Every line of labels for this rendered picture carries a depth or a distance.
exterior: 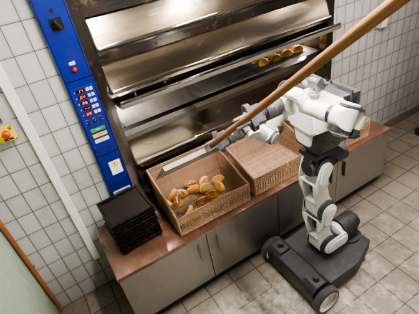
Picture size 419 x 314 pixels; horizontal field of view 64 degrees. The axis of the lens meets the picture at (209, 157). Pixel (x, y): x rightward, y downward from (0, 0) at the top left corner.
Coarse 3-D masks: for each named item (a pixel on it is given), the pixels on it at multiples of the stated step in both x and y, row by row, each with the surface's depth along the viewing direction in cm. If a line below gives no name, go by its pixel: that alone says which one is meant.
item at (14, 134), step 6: (6, 120) 180; (0, 126) 175; (6, 126) 177; (12, 126) 178; (0, 132) 176; (12, 132) 179; (18, 132) 186; (0, 138) 178; (12, 138) 181; (0, 144) 179
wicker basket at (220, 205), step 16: (176, 160) 246; (208, 160) 258; (224, 160) 248; (176, 176) 249; (192, 176) 255; (208, 176) 261; (224, 176) 260; (240, 176) 233; (160, 192) 225; (224, 192) 246; (240, 192) 227; (176, 208) 239; (208, 208) 219; (224, 208) 227; (176, 224) 215; (192, 224) 218
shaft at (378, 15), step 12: (396, 0) 64; (408, 0) 63; (372, 12) 70; (384, 12) 67; (360, 24) 73; (372, 24) 71; (348, 36) 77; (360, 36) 75; (336, 48) 81; (312, 60) 90; (324, 60) 86; (300, 72) 96; (312, 72) 93; (288, 84) 102; (276, 96) 110; (252, 108) 129; (264, 108) 121; (240, 120) 139; (228, 132) 153; (216, 144) 173
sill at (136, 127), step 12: (300, 60) 274; (264, 72) 265; (276, 72) 264; (240, 84) 253; (252, 84) 257; (204, 96) 246; (216, 96) 245; (180, 108) 235; (192, 108) 239; (144, 120) 229; (156, 120) 228; (132, 132) 223
